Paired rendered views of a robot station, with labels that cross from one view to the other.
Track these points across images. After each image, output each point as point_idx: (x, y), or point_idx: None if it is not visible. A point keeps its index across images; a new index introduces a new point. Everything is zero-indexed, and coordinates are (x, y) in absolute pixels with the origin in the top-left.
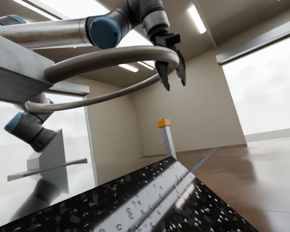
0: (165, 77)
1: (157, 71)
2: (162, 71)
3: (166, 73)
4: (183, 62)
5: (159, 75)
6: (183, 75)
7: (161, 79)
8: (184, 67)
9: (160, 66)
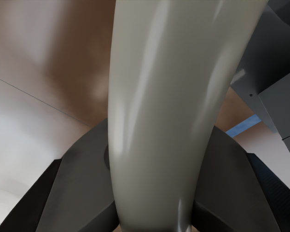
0: (209, 142)
1: (289, 191)
2: (241, 178)
3: (204, 161)
4: (30, 202)
5: (258, 160)
6: (94, 135)
7: (238, 143)
8: (55, 165)
9: (270, 229)
